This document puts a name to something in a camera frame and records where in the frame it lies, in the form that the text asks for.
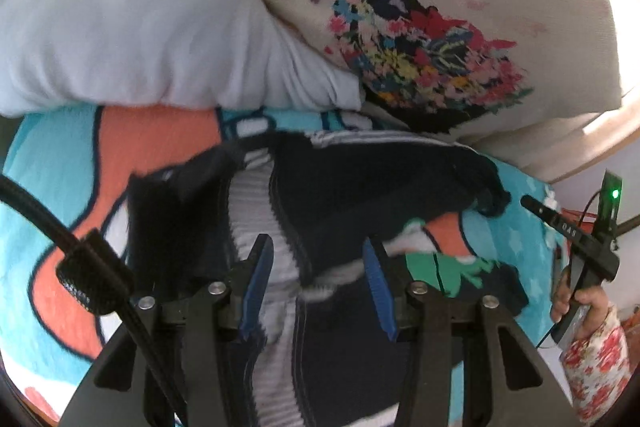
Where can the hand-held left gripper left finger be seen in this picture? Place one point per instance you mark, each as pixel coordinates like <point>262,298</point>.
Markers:
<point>256,283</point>

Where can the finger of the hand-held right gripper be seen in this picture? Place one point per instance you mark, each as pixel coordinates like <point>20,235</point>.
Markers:
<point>560,223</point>

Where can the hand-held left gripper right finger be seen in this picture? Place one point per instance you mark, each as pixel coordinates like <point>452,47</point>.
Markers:
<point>376,287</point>

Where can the navy and grey striped pants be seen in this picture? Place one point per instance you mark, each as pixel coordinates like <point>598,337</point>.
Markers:
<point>350,187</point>

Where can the person's right forearm floral sleeve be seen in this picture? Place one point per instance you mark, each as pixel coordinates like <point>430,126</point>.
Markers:
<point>600,372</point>

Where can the person's right hand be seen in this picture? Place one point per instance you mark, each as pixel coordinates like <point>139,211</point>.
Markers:
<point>592,302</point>

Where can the cream floral print pillow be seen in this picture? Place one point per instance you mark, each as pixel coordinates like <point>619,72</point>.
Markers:
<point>450,17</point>

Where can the teal and orange printed blanket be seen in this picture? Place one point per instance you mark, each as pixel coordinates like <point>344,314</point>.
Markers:
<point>55,157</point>

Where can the plain white pillow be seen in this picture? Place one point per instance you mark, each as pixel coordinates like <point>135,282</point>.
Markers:
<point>125,12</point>

